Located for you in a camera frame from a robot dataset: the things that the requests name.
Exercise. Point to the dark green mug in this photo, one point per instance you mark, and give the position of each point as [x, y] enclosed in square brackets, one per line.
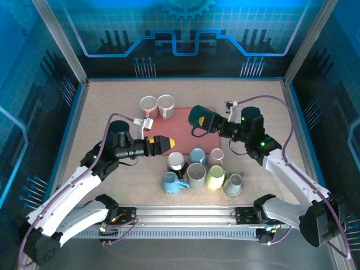
[197, 114]

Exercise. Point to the black mug white inside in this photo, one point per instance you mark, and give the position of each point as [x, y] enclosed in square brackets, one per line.
[175, 159]

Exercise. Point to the pale pink mug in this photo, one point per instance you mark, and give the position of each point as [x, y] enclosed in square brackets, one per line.
[215, 157]

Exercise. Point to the dusty blue mug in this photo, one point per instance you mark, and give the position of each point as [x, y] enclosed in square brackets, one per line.
[197, 156]

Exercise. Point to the pink mug white inside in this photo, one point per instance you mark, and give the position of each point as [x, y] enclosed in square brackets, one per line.
[148, 102]

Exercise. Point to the light blue mug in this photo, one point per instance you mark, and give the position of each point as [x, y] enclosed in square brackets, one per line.
[171, 182]

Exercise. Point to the blue-grey mug white inside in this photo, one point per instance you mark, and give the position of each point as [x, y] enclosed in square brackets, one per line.
[233, 185]

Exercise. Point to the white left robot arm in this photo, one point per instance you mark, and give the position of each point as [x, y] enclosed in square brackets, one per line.
[62, 194]

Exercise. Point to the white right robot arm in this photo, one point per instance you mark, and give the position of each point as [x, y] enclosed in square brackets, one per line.
[295, 177]

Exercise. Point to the grey mug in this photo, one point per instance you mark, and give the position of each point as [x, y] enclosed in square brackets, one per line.
[196, 173]

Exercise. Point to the yellow-green mug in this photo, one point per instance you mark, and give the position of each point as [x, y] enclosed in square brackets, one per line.
[215, 177]

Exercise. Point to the red rectangular mat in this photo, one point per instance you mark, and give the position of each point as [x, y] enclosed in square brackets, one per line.
[180, 129]

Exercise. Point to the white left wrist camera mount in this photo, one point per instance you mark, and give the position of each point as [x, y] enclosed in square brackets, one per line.
[146, 125]

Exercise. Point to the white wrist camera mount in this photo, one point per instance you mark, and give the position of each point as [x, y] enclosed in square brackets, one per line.
[234, 114]
[146, 125]

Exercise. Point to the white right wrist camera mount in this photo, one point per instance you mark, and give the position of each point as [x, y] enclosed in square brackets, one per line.
[234, 114]

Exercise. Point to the aluminium frame beam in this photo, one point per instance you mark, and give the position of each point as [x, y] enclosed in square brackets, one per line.
[185, 79]
[82, 98]
[290, 98]

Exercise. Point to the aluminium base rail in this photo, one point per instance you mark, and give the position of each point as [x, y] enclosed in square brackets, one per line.
[182, 213]

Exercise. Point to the aluminium frame post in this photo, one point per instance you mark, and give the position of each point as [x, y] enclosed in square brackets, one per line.
[309, 42]
[60, 42]

